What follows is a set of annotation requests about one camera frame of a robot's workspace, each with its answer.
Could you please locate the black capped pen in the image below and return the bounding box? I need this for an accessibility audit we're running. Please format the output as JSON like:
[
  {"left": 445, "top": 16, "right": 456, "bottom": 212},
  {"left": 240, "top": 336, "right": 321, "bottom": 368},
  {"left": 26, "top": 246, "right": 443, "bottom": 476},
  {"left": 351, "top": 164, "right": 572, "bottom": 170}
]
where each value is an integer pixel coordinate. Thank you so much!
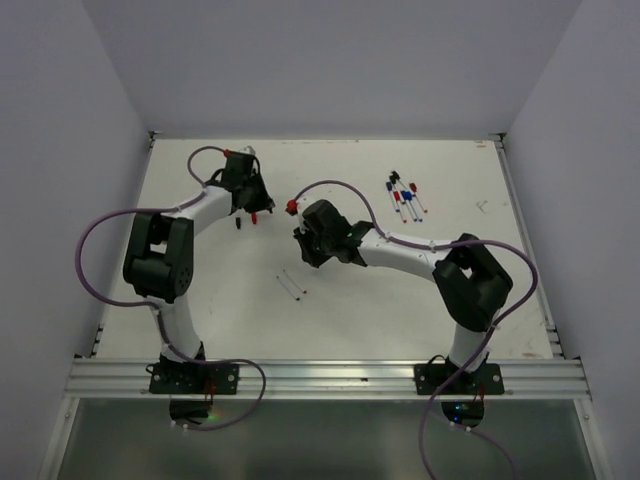
[
  {"left": 389, "top": 170, "right": 404, "bottom": 188},
  {"left": 276, "top": 276, "right": 300, "bottom": 301}
]

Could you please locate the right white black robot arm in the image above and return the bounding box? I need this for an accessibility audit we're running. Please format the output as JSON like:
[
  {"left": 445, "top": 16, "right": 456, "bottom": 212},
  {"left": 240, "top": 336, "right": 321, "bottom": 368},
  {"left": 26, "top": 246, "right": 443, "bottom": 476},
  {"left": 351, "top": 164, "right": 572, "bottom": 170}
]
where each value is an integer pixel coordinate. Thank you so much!
[{"left": 286, "top": 199, "right": 513, "bottom": 393}]

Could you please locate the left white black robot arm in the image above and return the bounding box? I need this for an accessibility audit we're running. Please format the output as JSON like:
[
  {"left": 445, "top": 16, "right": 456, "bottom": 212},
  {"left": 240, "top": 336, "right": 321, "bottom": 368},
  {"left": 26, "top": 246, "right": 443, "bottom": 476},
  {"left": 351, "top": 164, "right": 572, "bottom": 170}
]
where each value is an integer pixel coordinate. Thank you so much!
[{"left": 123, "top": 147, "right": 275, "bottom": 393}]

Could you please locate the blue tipped pen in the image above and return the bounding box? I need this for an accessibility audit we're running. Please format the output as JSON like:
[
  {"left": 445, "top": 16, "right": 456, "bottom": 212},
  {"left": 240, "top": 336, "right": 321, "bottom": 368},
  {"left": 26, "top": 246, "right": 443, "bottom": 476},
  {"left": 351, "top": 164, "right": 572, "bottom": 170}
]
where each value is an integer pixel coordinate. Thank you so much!
[{"left": 385, "top": 181, "right": 396, "bottom": 208}]

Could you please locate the red cap pen middle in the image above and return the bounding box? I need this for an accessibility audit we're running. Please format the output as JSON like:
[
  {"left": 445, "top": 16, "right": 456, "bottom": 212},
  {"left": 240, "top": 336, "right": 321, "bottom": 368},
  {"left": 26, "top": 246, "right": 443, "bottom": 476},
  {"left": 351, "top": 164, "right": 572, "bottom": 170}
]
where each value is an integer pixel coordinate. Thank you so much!
[{"left": 391, "top": 189, "right": 407, "bottom": 224}]

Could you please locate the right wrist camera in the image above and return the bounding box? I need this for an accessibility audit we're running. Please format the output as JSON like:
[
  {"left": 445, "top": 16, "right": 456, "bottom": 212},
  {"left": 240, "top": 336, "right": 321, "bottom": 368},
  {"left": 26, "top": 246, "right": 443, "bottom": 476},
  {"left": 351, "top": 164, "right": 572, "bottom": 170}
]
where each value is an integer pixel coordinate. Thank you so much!
[{"left": 295, "top": 197, "right": 311, "bottom": 228}]

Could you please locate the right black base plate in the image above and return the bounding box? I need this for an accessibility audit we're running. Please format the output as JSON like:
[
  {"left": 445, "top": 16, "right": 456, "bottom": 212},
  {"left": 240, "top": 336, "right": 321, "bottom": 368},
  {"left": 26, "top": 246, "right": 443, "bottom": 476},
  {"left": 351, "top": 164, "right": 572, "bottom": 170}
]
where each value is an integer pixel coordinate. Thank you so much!
[{"left": 413, "top": 363, "right": 505, "bottom": 396}]

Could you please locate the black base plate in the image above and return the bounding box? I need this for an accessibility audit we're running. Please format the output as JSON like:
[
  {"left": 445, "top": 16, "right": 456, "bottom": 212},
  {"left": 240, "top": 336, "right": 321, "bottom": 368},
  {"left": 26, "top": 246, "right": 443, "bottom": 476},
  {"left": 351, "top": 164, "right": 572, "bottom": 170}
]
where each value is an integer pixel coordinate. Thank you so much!
[
  {"left": 145, "top": 362, "right": 239, "bottom": 396},
  {"left": 413, "top": 363, "right": 505, "bottom": 396}
]

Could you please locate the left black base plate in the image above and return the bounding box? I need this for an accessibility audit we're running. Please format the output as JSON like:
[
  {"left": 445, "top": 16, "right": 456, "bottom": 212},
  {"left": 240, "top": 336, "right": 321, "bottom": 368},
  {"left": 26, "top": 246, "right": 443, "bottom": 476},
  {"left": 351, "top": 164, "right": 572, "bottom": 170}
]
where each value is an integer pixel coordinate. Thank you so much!
[{"left": 145, "top": 362, "right": 239, "bottom": 396}]

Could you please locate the aluminium mounting rail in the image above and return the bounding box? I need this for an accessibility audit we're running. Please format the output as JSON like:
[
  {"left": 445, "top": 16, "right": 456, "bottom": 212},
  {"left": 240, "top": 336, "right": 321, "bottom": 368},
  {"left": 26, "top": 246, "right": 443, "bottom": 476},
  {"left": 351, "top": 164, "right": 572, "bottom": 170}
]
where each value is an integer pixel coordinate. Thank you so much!
[{"left": 63, "top": 358, "right": 591, "bottom": 401}]

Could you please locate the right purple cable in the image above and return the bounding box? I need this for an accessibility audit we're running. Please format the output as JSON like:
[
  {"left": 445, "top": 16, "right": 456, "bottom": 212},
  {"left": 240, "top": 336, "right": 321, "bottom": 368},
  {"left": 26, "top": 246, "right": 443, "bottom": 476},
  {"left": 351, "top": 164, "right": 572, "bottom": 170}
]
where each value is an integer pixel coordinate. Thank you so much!
[{"left": 285, "top": 179, "right": 540, "bottom": 480}]

